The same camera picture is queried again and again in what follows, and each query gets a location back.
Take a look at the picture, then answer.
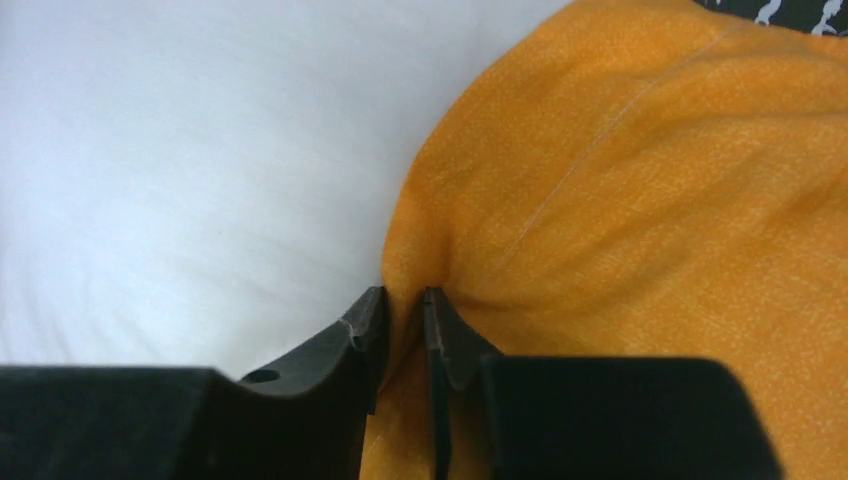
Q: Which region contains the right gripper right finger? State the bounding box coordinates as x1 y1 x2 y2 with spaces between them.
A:
422 288 785 479

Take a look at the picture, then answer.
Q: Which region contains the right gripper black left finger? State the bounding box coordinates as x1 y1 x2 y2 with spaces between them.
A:
1 287 391 479

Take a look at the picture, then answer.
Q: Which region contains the orange printed pillowcase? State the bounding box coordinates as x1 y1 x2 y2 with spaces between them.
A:
362 1 847 479

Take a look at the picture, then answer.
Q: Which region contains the white pillow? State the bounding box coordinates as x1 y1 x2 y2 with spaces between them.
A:
1 1 562 377

